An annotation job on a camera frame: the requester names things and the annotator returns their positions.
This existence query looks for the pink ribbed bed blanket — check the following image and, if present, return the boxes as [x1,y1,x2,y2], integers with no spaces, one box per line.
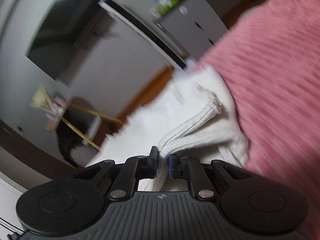
[199,0,319,239]

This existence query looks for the white tower fan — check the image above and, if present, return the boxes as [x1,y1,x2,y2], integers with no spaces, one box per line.
[98,0,196,71]

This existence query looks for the yellow legged side table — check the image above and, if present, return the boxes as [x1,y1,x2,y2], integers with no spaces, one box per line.
[46,97,123,150]

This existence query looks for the wrapped flower bouquet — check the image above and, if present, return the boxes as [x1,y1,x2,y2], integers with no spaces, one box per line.
[29,84,55,112]

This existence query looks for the grey drawer cabinet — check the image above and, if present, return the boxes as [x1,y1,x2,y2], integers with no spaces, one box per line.
[157,0,228,60]

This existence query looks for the green snack packets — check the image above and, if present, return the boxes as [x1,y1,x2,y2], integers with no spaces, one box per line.
[156,0,179,16]

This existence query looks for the wall mounted black television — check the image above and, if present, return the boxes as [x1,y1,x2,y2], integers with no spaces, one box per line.
[26,0,115,82]

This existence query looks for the white ribbed knit sweater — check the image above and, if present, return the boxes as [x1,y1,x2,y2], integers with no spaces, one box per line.
[90,65,248,191]

